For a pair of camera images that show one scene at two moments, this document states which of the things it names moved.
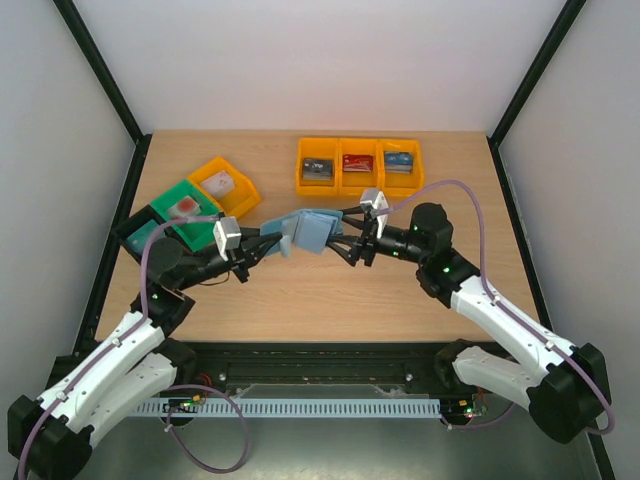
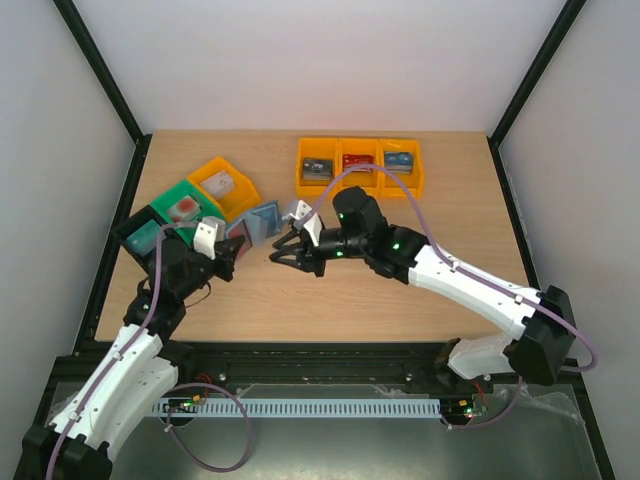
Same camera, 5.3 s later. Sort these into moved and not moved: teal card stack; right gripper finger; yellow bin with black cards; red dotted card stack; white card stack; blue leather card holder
Moved: right gripper finger; blue leather card holder
Not moved: red dotted card stack; white card stack; yellow bin with black cards; teal card stack
